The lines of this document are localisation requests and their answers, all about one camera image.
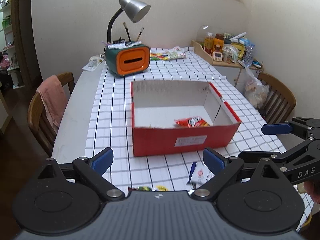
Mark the red cardboard box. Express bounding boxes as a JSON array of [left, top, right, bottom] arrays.
[[131, 80, 241, 157]]

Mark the silver desk lamp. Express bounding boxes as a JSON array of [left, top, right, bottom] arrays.
[[107, 0, 151, 43]]

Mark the orange green tissue box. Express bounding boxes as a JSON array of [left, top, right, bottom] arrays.
[[105, 44, 150, 76]]

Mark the wooden chair with towel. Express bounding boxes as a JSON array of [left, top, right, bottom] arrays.
[[27, 72, 75, 157]]

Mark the wooden side shelf tray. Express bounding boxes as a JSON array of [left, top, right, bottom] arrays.
[[190, 39, 264, 71]]

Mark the clear water bottle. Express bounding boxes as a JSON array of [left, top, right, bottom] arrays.
[[244, 43, 255, 68]]

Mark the clear plastic bag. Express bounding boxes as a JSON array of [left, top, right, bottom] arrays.
[[244, 67, 270, 109]]

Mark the brown lidded jar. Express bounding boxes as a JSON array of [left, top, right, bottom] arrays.
[[213, 33, 224, 52]]

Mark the white kitchen timer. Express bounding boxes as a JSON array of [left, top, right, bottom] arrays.
[[212, 51, 223, 62]]

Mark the white black checked tablecloth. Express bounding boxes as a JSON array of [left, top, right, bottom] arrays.
[[85, 47, 285, 193]]

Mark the yellow minion snack pack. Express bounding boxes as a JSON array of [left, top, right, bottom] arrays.
[[152, 185, 169, 192]]

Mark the wooden chair right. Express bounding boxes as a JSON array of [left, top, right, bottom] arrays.
[[258, 73, 296, 124]]

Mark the pink towel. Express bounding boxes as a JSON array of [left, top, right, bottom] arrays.
[[36, 75, 67, 133]]

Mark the colourful folded cloth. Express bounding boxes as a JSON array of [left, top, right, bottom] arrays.
[[150, 46, 186, 61]]

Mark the red lion snack bag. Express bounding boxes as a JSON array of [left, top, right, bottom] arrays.
[[175, 116, 210, 128]]

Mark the orange drink bottle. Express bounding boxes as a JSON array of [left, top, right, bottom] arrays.
[[204, 32, 215, 55]]

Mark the white blue milk packet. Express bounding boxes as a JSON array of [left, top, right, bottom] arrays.
[[187, 162, 214, 189]]

